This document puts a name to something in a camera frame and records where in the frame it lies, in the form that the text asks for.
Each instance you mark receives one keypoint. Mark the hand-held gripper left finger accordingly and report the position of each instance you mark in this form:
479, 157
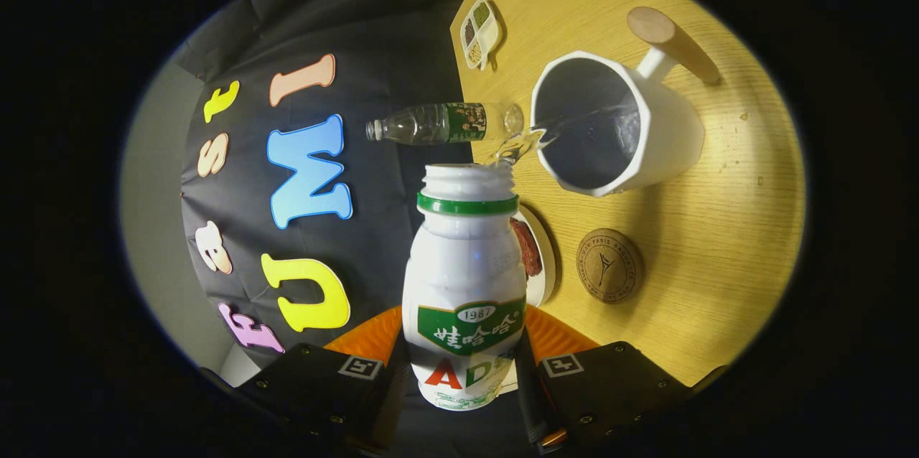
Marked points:
316, 386

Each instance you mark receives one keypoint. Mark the white divided snack dish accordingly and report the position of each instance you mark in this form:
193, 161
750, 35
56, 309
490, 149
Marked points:
479, 34

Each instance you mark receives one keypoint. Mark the wooden table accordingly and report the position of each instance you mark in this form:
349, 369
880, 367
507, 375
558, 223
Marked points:
718, 228

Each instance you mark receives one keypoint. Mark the white round plate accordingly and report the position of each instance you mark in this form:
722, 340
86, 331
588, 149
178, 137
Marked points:
547, 264

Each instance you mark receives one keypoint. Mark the round cork coaster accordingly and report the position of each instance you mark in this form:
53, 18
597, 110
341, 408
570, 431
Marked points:
609, 265

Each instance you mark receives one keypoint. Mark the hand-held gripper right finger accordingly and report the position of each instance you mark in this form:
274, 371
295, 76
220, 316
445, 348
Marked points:
531, 400

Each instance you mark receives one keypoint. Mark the white juice bottle green label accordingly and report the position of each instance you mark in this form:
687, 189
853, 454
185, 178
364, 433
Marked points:
463, 264

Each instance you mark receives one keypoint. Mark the clear plastic water bottle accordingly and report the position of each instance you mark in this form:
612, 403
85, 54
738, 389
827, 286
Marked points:
431, 124

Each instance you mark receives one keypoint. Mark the red dried meat slice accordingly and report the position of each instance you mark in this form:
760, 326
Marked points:
530, 250

